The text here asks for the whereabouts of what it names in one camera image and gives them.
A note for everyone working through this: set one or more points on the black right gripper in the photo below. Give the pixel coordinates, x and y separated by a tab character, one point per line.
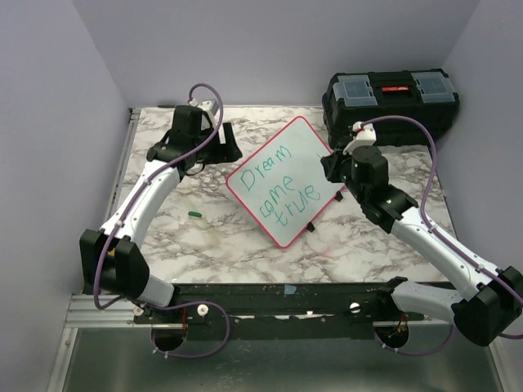
331	163

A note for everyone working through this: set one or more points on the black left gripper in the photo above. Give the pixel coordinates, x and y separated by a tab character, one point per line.
228	152

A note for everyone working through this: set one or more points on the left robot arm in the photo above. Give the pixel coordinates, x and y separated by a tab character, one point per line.
111	256

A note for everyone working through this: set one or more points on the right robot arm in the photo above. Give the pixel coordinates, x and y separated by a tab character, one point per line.
484	299

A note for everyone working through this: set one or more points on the pink framed whiteboard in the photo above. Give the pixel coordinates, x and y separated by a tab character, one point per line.
282	185

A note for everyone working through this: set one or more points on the black toolbox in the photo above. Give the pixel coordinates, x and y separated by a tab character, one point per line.
427	96

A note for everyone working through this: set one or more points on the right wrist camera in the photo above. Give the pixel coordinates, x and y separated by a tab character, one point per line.
363	134

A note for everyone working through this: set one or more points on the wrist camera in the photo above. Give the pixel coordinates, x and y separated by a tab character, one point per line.
363	134
211	116

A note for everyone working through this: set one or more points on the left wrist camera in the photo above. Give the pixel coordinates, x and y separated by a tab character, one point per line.
211	116

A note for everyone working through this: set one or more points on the aluminium frame rail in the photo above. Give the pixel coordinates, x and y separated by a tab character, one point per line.
114	192

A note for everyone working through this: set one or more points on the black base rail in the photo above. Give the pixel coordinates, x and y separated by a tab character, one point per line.
217	312

